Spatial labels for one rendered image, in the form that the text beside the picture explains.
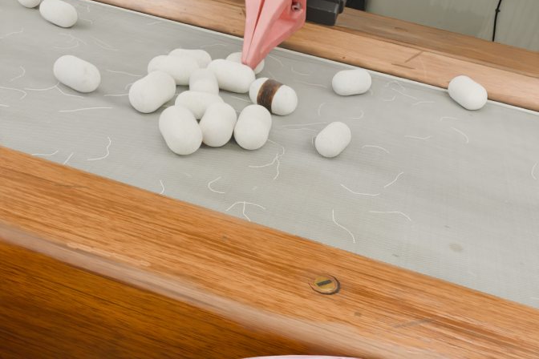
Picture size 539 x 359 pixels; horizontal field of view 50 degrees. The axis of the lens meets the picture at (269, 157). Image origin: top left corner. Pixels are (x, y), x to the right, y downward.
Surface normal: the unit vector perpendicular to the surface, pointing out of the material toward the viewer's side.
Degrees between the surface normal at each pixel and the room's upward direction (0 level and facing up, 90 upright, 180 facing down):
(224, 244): 0
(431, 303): 0
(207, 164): 0
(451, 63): 45
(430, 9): 90
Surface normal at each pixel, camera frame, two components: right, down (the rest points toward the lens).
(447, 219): 0.16, -0.87
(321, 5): -0.04, -0.38
